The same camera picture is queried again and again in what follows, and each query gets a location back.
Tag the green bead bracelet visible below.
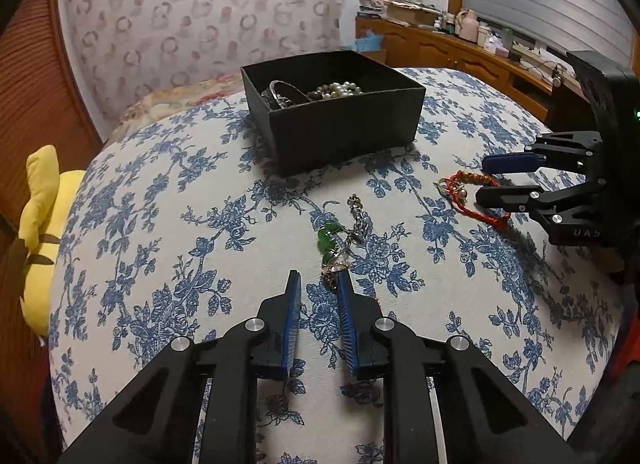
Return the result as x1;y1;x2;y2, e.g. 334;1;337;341
316;223;352;272

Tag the brown cardboard box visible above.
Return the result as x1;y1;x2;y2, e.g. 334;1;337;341
385;0;442;28

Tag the silver pendant chain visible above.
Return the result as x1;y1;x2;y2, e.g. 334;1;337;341
346;193;375;246

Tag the black cardboard box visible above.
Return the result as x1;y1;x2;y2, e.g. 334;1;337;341
240;49;427;177

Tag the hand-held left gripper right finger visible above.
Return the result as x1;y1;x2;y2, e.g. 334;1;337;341
335;270;582;464

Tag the wooden side cabinet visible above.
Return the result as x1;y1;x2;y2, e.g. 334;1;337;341
355;14;597;122

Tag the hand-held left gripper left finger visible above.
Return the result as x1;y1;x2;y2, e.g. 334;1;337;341
56;269;303;464

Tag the red string bracelet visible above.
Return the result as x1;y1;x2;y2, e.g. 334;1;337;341
437;169;512;234

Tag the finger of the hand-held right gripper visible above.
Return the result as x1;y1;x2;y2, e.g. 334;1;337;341
482;130;607;176
474;179;609;246

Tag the circle patterned curtain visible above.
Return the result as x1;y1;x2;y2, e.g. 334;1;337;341
56;0;351;131

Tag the blue plastic bag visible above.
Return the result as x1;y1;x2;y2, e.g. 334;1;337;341
356;29;387;65

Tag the yellow plush toy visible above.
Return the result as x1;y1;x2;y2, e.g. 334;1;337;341
19;144;89;347

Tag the pink kettle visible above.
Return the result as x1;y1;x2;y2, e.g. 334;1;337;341
457;8;480;40

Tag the pink floral blanket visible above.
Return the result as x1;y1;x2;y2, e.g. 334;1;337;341
107;72;249;141

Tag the wooden louvred wardrobe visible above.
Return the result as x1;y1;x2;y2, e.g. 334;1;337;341
0;0;105;445

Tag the white pearl necklace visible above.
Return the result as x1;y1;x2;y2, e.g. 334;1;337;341
306;81;364;101

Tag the silver bangle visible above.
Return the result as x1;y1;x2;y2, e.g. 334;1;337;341
261;79;307;110

